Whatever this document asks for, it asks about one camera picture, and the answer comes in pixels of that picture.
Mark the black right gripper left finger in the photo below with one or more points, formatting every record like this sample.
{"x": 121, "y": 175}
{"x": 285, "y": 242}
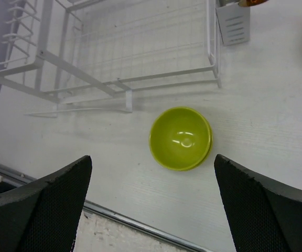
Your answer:
{"x": 44, "y": 215}

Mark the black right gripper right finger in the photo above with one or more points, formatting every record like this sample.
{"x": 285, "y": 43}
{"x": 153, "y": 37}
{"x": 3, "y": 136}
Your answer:
{"x": 263, "y": 214}

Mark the lime green bowl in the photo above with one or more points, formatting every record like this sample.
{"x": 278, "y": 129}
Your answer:
{"x": 157, "y": 140}
{"x": 189, "y": 138}

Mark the grey cutlery holder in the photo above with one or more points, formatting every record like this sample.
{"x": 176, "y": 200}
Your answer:
{"x": 234, "y": 22}

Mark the gold utensil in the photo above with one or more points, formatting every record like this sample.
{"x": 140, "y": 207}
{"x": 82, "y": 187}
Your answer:
{"x": 250, "y": 3}

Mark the white wire dish rack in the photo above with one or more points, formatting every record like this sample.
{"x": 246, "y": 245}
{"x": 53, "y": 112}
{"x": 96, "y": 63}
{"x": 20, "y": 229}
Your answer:
{"x": 93, "y": 55}

